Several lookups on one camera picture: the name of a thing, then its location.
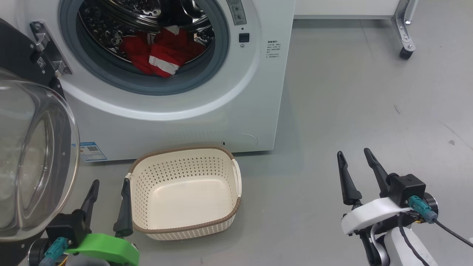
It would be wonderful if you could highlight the teal cable connector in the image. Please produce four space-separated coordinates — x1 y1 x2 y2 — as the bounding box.
39 237 69 266
408 195 438 224

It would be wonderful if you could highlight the white washing machine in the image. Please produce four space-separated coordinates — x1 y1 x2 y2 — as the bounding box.
0 0 296 163

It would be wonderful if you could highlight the steel washing machine drum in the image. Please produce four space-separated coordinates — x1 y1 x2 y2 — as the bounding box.
78 0 215 74

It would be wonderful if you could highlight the metal door hinge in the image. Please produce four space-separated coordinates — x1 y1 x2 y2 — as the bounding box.
30 21 73 77

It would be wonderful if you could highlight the black text notice sticker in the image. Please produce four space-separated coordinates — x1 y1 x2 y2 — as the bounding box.
266 40 280 59

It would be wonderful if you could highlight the grey warning label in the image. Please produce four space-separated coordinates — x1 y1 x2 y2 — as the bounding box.
226 0 247 25

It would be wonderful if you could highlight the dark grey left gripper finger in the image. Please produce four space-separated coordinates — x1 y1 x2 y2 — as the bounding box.
113 178 133 238
81 180 100 222

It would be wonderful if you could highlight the metal bracket with caster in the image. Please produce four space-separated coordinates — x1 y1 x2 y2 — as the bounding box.
391 0 420 60

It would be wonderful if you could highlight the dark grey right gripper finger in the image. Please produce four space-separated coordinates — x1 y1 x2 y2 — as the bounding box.
337 151 363 206
364 148 390 198

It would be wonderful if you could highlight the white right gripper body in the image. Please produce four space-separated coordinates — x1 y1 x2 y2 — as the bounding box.
341 198 411 235

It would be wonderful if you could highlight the cream perforated laundry basket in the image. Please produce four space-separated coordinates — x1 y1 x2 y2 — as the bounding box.
125 145 242 241

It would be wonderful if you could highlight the blue energy label sticker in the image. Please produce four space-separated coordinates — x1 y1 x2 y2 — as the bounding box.
78 141 108 162

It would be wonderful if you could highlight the washing machine glass door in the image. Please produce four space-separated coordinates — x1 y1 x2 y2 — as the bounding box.
0 18 81 266

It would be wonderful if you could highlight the round white filter cover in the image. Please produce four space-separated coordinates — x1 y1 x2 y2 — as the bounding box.
227 133 258 151

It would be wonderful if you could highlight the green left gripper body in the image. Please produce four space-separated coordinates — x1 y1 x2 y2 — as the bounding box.
65 233 140 266

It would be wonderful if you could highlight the red and white garment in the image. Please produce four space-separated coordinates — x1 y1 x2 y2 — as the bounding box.
120 26 206 78

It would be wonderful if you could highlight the white partition board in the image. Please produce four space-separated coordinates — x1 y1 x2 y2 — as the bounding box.
294 0 407 20

